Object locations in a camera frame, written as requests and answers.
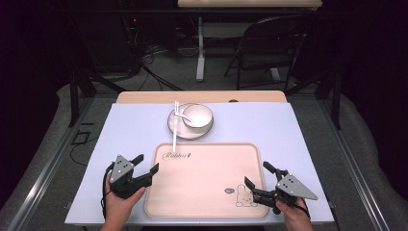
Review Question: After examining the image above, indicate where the short white table foot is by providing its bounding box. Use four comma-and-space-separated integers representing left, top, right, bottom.
268, 66, 282, 82

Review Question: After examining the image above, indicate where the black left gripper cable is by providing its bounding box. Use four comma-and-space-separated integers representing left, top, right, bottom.
100, 162, 115, 219

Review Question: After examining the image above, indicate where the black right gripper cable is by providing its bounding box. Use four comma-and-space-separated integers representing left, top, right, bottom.
297, 205, 312, 221

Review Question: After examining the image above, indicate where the black folding chair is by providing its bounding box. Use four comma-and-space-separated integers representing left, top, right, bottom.
223, 14, 314, 90

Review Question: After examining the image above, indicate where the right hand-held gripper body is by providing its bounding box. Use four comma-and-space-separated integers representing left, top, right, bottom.
253, 169, 319, 216

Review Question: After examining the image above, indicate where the white table leg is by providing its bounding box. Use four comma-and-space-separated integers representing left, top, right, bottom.
195, 16, 206, 83

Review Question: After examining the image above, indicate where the white chopstick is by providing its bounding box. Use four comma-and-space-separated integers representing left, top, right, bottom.
172, 100, 178, 154

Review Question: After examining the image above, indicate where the person's left hand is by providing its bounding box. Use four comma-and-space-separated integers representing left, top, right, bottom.
104, 182, 147, 224

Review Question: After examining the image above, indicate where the person's right hand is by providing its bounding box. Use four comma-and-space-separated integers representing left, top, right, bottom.
275, 197, 315, 231

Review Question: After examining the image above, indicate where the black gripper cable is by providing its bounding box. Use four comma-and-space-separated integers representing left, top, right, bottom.
297, 205, 312, 221
100, 162, 115, 219

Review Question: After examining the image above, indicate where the black metal stand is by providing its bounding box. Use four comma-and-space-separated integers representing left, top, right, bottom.
285, 61, 343, 131
67, 68, 126, 128

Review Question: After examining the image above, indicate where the aluminium rail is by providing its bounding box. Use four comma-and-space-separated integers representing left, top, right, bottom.
6, 97, 95, 231
319, 97, 393, 231

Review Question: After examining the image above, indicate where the thick black floor cable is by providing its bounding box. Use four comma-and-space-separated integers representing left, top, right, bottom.
140, 64, 184, 91

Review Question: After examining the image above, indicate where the beige plastic tray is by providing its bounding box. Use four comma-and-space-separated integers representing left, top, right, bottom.
143, 141, 269, 219

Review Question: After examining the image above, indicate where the thin black floor cable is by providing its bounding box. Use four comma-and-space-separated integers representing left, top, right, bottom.
69, 136, 99, 167

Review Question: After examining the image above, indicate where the white bowl with dark rim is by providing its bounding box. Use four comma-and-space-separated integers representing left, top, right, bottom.
182, 103, 215, 130

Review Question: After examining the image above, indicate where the pale lavender table mat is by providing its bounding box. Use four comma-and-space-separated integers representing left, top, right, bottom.
64, 101, 335, 225

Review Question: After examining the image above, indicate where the white plate with dark rim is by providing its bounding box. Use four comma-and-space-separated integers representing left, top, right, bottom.
166, 103, 215, 141

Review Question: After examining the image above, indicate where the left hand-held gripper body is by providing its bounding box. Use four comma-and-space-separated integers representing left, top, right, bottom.
109, 154, 147, 199

